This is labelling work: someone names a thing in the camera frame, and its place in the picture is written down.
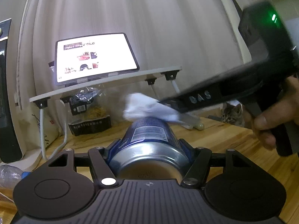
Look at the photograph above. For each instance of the black snack bag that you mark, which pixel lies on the black snack bag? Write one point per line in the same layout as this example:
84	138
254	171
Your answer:
90	121

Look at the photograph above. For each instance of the black and white appliance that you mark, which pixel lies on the black and white appliance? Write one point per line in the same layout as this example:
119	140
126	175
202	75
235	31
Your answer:
8	98

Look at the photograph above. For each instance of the white tote bag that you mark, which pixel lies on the white tote bag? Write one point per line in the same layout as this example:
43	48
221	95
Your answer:
37	133

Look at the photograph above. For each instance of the tabby kitten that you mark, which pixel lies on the tabby kitten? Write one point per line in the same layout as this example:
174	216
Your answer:
231	114

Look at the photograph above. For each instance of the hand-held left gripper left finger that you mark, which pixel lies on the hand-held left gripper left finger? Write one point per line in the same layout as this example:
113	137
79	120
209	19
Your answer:
115	147

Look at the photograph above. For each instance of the tablet with lit screen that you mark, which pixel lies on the tablet with lit screen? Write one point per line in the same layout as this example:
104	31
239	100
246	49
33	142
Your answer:
95	58

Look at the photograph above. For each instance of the white curtain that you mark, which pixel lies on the white curtain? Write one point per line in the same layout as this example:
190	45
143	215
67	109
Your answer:
140	16

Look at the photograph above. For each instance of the person's right hand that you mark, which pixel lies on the person's right hand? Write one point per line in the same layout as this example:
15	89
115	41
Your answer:
264	126

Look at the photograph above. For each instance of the clear plastic bottle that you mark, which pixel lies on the clear plastic bottle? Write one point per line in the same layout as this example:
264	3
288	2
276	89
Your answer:
10	175

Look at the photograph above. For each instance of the white tissue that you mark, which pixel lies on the white tissue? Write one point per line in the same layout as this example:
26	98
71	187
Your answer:
144	107

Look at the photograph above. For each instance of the blue drink can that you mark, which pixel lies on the blue drink can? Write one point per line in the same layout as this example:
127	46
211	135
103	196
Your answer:
149	142

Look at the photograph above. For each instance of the white desk riser stand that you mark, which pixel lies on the white desk riser stand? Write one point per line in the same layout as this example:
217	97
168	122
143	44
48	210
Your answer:
112	81

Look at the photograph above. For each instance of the clear plastic tube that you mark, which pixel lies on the clear plastic tube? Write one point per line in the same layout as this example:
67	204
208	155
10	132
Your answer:
197	124

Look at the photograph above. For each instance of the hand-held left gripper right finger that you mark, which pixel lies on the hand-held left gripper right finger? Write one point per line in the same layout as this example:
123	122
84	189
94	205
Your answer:
186	149

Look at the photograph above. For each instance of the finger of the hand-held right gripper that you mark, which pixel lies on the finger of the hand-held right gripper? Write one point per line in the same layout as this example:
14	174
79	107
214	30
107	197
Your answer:
169	103

